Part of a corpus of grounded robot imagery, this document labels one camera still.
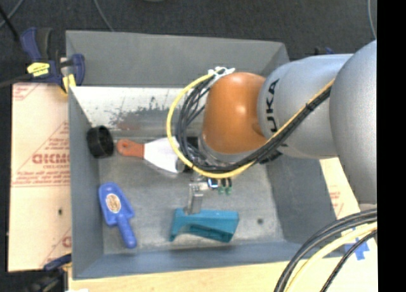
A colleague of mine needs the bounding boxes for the black plastic cup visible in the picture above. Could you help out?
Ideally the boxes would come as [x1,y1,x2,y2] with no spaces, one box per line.
[86,124,115,159]

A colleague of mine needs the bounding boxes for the brown cardboard board red print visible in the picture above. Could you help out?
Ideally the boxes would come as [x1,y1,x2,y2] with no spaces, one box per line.
[6,81,362,273]

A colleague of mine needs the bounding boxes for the white scraper with orange handle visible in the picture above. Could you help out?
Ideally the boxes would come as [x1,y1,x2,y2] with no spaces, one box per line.
[116,136,184,175]

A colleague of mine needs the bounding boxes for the grey metal bin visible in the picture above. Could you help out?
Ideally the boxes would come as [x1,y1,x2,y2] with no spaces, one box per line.
[65,30,339,281]

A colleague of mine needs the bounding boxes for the blue toy scoop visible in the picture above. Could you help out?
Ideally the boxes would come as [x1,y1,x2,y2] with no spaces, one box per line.
[97,182,138,249]

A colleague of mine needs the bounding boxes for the teal plastic holder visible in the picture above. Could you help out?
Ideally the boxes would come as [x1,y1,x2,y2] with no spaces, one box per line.
[168,208,240,244]

